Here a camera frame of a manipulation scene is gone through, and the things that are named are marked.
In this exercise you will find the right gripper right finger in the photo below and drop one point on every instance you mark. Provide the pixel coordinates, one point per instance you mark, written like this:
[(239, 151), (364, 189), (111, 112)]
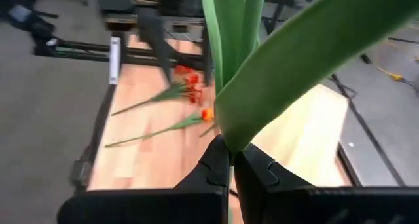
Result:
[(294, 204)]

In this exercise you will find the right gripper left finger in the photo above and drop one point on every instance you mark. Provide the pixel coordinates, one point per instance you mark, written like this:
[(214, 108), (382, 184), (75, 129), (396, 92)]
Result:
[(163, 207)]

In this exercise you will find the orange artificial tulip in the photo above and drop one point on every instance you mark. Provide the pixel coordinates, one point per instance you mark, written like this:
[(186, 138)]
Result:
[(207, 114)]

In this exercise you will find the red artificial flower bunch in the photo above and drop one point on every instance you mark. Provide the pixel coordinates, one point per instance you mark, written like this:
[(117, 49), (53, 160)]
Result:
[(190, 86)]

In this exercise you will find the dark red artificial tulip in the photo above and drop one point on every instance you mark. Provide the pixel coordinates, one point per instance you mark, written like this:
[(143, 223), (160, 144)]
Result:
[(278, 80)]

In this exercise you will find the silver metal bar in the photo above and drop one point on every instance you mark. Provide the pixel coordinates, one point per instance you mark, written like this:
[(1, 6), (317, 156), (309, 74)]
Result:
[(114, 60)]

